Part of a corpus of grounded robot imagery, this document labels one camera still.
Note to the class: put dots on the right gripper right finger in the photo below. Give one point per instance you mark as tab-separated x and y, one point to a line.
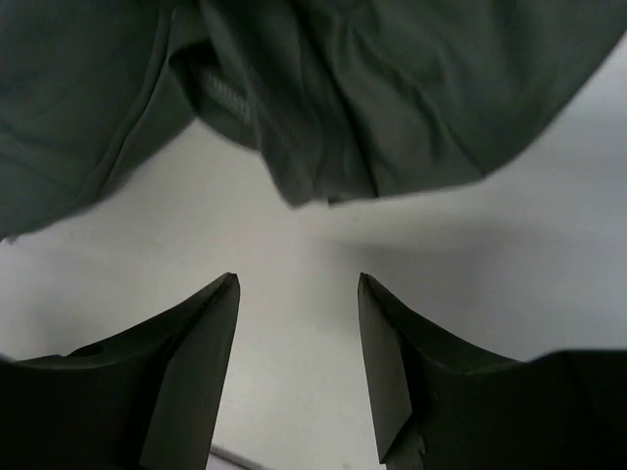
439	402

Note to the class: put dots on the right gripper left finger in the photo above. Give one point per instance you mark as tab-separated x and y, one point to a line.
145	398

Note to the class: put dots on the dark grey t-shirt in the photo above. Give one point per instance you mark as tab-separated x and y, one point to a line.
344	100

